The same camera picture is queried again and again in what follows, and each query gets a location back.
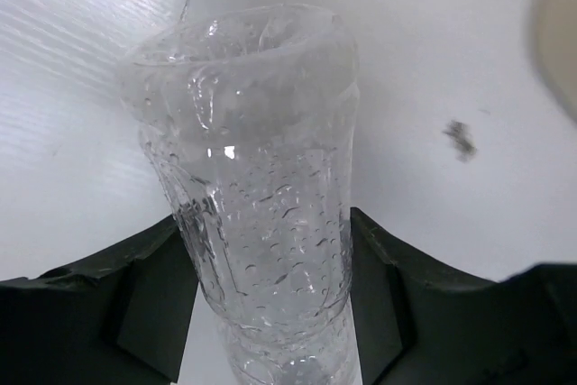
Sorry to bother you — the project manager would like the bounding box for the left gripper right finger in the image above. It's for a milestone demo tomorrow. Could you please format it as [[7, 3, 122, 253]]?
[[351, 208, 576, 384]]

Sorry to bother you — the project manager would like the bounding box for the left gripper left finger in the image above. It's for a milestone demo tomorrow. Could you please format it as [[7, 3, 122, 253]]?
[[1, 217, 197, 385]]

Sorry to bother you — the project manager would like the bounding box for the clear bottle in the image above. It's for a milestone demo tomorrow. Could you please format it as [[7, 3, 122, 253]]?
[[119, 5, 360, 384]]

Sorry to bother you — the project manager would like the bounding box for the beige plastic bin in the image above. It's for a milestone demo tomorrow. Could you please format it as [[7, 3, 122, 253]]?
[[527, 0, 576, 123]]

